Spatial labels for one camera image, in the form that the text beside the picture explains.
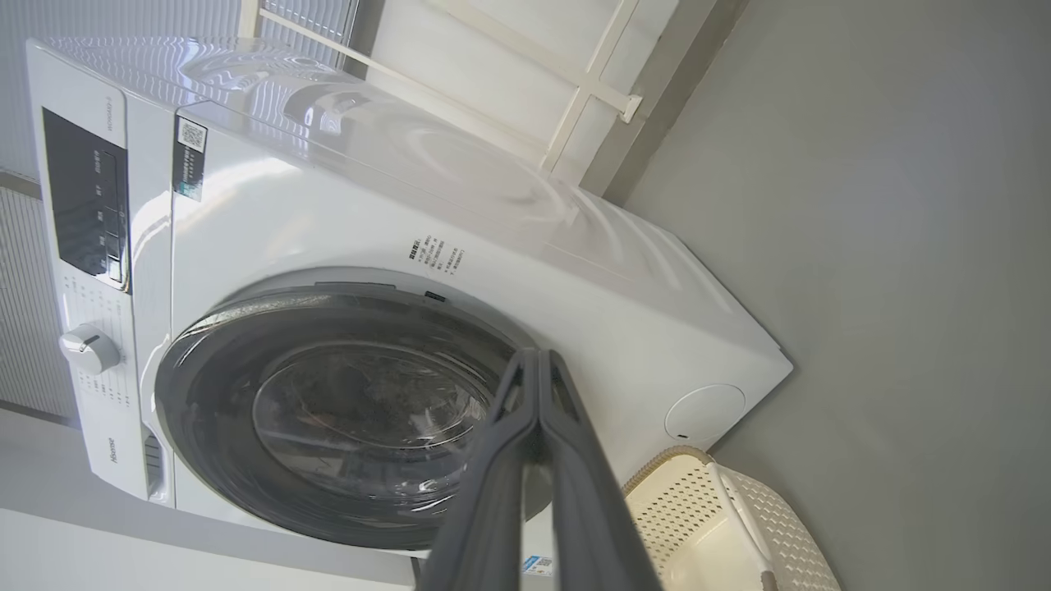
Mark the black washer control panel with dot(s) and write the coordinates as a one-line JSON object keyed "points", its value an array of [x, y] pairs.
{"points": [[82, 197]]}

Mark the blue white energy label sticker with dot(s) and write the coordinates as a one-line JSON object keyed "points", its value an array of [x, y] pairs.
{"points": [[538, 565]]}

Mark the black glass washing machine door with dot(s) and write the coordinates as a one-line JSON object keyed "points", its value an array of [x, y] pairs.
{"points": [[230, 410]]}

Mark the cream perforated laundry basket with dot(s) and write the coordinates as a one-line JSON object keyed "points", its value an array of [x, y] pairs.
{"points": [[690, 525]]}

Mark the black QR code sticker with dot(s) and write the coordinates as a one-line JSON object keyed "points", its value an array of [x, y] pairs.
{"points": [[190, 156]]}

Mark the silver washer control knob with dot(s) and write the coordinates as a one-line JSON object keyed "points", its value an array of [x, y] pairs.
{"points": [[89, 349]]}

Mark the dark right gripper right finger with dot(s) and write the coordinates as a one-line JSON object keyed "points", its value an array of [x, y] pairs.
{"points": [[591, 509]]}

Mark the round white filter cover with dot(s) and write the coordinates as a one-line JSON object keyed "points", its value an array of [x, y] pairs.
{"points": [[704, 413]]}

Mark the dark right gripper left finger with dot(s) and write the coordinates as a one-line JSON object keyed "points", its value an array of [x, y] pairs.
{"points": [[484, 509]]}

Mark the white front-load washing machine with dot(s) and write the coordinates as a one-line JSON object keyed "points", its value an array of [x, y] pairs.
{"points": [[328, 222]]}

